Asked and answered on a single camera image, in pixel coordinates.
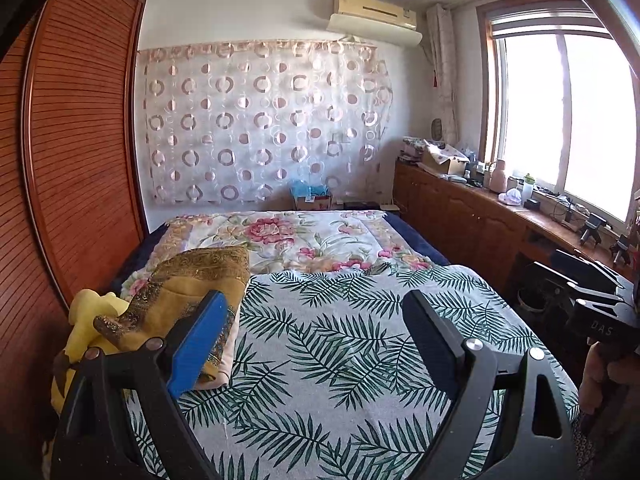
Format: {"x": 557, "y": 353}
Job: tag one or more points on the wooden low cabinet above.
{"x": 450, "y": 200}

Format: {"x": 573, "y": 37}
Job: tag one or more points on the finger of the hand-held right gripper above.
{"x": 560, "y": 282}
{"x": 585, "y": 265}

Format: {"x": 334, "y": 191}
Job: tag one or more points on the beige folded cloth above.
{"x": 231, "y": 350}

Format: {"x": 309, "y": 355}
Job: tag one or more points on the yellow plush toy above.
{"x": 85, "y": 330}

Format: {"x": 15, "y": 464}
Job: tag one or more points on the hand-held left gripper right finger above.
{"x": 430, "y": 330}

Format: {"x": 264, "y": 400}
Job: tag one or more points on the beige window curtain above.
{"x": 442, "y": 75}

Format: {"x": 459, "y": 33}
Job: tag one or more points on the white plastic bag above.
{"x": 510, "y": 198}

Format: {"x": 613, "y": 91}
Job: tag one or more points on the wooden wardrobe door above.
{"x": 75, "y": 135}

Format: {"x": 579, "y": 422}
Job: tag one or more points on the circle pattern sheer curtain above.
{"x": 250, "y": 120}

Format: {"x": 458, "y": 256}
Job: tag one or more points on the pink jug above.
{"x": 497, "y": 177}

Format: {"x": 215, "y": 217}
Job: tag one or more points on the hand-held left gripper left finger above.
{"x": 200, "y": 345}

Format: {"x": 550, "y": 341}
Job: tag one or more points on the small black box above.
{"x": 532, "y": 204}

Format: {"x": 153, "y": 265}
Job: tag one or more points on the floral storage box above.
{"x": 414, "y": 147}

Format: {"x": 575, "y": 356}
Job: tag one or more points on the open cardboard box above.
{"x": 447, "y": 164}

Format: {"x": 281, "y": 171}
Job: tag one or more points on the wooden framed window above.
{"x": 530, "y": 110}

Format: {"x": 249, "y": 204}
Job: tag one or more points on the person's right hand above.
{"x": 597, "y": 380}

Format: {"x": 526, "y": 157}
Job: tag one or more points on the leaf print bed sheet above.
{"x": 325, "y": 335}

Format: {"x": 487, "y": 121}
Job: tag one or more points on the beige air conditioner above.
{"x": 355, "y": 5}

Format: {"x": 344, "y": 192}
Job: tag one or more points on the gold patterned shirt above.
{"x": 165, "y": 285}

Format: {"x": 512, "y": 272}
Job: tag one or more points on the small cardboard floor box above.
{"x": 314, "y": 203}

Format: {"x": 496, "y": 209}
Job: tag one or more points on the floral quilt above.
{"x": 300, "y": 235}

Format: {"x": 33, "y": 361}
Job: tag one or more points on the person's dotted dark clothing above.
{"x": 582, "y": 445}

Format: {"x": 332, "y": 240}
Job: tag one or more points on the bottle with green cap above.
{"x": 527, "y": 191}

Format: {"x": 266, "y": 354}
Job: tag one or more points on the small tripod camera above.
{"x": 594, "y": 225}
{"x": 622, "y": 247}

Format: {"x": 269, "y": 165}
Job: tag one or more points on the small dark oval object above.
{"x": 437, "y": 129}

